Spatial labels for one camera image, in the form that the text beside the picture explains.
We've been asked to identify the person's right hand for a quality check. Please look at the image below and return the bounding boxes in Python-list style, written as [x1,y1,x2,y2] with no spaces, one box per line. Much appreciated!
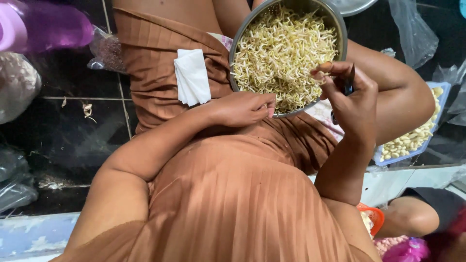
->
[310,61,379,142]

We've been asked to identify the person's left hand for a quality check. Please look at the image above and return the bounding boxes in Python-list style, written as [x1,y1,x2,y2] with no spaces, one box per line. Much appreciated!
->
[208,92,277,128]

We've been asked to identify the black handled knife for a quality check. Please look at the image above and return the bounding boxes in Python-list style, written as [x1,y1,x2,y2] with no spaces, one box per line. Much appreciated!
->
[330,63,356,125]

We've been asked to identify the heap of bean sprouts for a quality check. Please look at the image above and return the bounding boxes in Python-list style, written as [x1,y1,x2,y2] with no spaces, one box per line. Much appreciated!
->
[231,7,339,114]

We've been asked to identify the white folded tissue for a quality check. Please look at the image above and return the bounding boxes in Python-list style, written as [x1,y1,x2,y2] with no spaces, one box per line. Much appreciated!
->
[174,49,212,107]

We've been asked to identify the brown pleated dress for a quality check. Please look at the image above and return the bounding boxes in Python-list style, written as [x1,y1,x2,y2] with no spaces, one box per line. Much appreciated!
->
[49,7,383,262]

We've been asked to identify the metal colander bowl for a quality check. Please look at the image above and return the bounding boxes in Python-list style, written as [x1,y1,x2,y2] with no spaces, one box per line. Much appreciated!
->
[229,0,348,119]

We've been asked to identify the steel bowl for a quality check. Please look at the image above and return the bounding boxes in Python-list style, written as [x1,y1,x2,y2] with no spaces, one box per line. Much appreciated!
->
[324,0,379,17]

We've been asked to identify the person's right leg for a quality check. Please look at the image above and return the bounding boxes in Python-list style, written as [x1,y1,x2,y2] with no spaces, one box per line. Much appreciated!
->
[345,38,436,147]

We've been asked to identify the person's leg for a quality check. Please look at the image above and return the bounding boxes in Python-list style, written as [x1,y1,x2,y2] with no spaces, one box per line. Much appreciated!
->
[112,0,252,37]
[345,38,436,147]

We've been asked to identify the person's left leg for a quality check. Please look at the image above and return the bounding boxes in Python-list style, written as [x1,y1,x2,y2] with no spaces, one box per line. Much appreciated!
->
[112,0,252,37]

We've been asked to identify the orange plastic basket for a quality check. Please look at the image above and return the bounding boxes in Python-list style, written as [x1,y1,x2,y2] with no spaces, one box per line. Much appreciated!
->
[356,202,385,237]

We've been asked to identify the tall clear plastic bag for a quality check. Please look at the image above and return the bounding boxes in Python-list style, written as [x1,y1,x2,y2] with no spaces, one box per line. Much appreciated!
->
[388,0,440,70]

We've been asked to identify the clear bag of brown bits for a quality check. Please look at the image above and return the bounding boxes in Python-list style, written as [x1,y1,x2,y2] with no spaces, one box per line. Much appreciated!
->
[87,25,126,73]

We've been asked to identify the blue plastic tray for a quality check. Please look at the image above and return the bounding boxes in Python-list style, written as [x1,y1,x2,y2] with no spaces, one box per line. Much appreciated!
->
[373,81,452,167]

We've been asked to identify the garlic peel scraps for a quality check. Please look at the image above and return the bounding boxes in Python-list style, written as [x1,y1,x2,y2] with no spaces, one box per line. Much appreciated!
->
[82,103,97,124]

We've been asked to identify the wrinkled clear plastic bag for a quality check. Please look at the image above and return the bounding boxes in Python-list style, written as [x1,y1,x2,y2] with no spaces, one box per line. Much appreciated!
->
[433,60,466,127]

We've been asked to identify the pink plastic bag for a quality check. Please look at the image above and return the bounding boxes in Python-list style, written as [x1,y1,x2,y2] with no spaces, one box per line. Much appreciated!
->
[382,237,431,262]

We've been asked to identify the purple plastic container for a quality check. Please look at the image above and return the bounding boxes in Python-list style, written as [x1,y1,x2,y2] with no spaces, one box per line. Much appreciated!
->
[0,0,94,54]

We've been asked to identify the pale filled plastic bag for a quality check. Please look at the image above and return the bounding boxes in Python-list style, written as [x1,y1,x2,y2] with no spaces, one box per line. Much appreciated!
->
[0,52,42,125]

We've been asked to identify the crumpled clear plastic bag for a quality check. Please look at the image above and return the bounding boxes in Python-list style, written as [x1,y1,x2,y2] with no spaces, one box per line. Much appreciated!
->
[0,146,39,215]

